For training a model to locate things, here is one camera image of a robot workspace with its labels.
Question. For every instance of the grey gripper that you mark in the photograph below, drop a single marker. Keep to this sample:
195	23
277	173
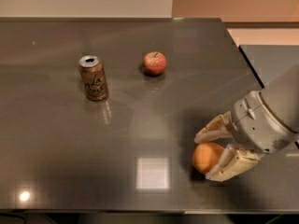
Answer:
261	125

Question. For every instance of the orange fruit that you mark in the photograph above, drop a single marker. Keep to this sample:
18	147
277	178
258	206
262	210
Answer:
206	156

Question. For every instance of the red apple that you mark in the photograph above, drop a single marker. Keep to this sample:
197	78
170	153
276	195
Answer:
154	63

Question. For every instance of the brown LaCroix soda can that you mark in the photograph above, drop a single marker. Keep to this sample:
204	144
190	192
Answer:
93	76

